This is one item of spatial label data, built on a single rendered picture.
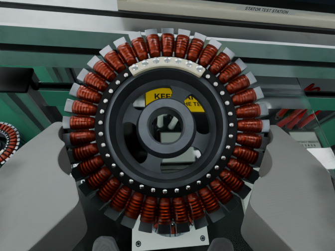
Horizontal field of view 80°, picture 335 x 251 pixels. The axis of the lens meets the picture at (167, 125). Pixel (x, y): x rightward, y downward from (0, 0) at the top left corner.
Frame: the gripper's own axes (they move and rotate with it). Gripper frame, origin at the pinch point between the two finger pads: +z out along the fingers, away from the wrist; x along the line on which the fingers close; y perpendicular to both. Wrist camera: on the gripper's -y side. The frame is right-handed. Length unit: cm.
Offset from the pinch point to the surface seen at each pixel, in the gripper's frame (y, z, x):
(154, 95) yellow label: 1.3, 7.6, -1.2
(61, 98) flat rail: 2.8, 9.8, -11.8
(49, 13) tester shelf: -5.6, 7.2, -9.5
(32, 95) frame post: 1.9, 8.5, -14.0
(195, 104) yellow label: 2.1, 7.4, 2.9
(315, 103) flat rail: 4.7, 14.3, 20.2
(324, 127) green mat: 24, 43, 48
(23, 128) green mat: 19, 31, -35
